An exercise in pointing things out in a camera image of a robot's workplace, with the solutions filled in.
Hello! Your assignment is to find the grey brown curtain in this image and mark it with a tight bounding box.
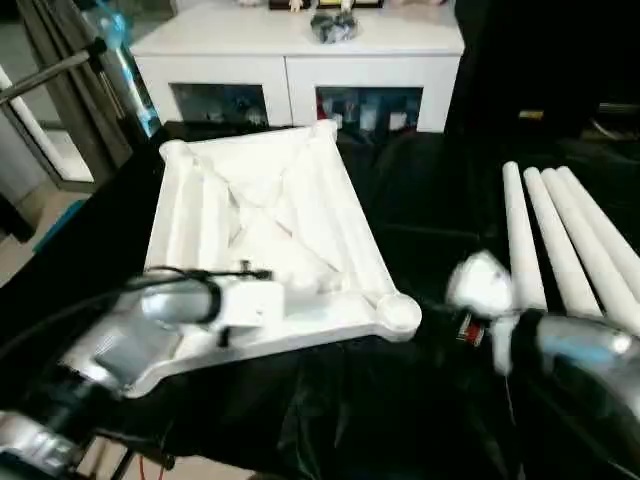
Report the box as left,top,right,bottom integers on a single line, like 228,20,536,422
29,0,135,169

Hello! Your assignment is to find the clear bag of dark items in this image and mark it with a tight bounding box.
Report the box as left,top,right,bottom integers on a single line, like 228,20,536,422
309,12,359,46

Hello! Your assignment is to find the white plastic table leg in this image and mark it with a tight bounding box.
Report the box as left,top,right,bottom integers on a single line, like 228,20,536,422
523,167,604,319
556,165,640,264
501,160,549,315
541,167,640,327

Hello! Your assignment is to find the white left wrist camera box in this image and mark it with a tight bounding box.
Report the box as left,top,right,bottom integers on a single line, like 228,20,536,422
214,277,287,347

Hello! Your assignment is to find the black metal stand frame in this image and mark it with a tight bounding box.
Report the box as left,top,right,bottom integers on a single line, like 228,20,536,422
74,433,176,480

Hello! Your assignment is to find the grey metal pole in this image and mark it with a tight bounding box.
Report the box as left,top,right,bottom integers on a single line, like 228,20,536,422
0,38,109,107

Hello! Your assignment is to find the teal flat object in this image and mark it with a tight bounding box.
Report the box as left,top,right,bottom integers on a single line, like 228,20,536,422
32,198,94,257

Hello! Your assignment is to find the black plastic mat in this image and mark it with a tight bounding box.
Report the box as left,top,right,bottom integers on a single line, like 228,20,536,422
0,119,640,480

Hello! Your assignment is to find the white plastic table top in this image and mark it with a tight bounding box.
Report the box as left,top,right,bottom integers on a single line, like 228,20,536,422
122,119,424,400

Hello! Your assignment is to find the white sideboard cabinet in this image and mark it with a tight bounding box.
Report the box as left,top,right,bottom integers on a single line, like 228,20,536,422
128,3,464,134

